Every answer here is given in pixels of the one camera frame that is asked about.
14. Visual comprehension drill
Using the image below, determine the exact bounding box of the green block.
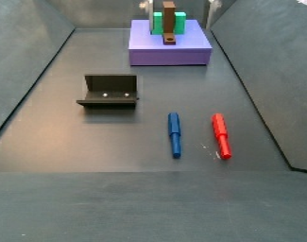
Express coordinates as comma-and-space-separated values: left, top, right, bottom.
151, 12, 186, 35

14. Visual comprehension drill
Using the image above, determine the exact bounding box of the blue peg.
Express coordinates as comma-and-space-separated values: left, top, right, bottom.
168, 112, 180, 159

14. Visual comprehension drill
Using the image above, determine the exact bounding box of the brown L-shaped bracket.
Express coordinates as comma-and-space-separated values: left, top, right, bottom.
163, 1, 176, 45

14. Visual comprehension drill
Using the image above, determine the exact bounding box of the black angle bracket fixture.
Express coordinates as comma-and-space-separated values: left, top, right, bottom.
76, 74, 138, 107

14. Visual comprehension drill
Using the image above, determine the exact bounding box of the red peg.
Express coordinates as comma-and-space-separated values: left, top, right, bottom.
211, 113, 231, 160

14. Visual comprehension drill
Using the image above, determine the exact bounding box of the purple base block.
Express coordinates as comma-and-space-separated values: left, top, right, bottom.
128, 20, 212, 66

